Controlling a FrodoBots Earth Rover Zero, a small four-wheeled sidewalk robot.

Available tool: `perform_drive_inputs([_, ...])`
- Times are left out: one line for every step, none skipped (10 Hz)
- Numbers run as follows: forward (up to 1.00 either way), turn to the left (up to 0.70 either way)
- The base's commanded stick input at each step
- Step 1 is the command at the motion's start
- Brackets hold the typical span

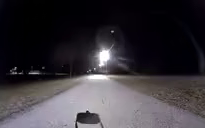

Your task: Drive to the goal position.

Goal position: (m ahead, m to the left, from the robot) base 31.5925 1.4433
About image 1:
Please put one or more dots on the grass verge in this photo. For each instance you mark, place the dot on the grass verge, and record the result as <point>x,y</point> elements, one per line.
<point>20,95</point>
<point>180,90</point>

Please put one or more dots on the bright street lamp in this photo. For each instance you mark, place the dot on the bright street lamp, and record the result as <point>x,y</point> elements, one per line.
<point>104,56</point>

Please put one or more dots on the pale paved path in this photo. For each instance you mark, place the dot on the pale paved path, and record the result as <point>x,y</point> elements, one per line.
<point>100,96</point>

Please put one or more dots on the robot's own part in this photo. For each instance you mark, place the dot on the robot's own part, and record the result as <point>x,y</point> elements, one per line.
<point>87,119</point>

